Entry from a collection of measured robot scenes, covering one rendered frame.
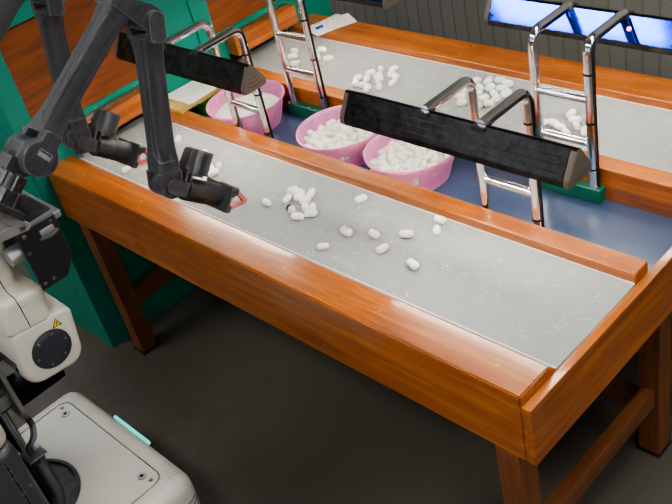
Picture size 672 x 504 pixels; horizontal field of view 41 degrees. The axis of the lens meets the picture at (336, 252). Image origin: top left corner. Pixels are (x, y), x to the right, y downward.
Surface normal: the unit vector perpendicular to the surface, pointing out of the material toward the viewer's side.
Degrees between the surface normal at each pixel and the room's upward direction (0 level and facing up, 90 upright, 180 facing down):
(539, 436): 90
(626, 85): 0
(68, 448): 0
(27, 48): 90
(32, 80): 90
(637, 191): 90
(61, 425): 0
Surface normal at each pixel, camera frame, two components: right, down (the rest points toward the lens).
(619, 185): -0.69, 0.54
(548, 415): 0.70, 0.29
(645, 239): -0.20, -0.79
